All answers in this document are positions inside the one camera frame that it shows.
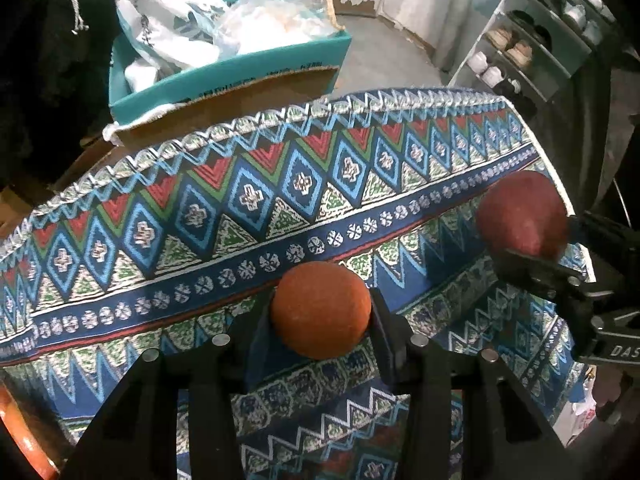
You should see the red apple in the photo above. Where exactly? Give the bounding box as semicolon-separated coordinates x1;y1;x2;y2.
475;170;570;262

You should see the small tangerine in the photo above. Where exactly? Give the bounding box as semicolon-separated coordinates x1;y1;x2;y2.
270;261;371;361

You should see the right hand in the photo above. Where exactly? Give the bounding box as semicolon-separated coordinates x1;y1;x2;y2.
591;364;639;425

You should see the dark glass fruit plate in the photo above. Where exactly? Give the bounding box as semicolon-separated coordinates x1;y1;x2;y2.
1;386;60;479

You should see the shoe rack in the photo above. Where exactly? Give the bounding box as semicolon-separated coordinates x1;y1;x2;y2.
449;0;620;117

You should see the patterned blue tablecloth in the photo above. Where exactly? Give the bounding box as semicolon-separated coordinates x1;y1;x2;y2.
1;88;586;473

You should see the cardboard box under teal box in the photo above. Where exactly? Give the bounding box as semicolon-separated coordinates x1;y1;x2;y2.
102;64;342;149

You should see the teal storage box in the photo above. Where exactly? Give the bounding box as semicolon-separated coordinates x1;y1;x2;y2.
108;0;352;125

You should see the clear plastic bag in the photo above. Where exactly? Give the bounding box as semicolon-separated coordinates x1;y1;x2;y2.
218;0;344;55

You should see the white rice bag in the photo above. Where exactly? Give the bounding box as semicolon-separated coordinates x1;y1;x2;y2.
114;0;228;74

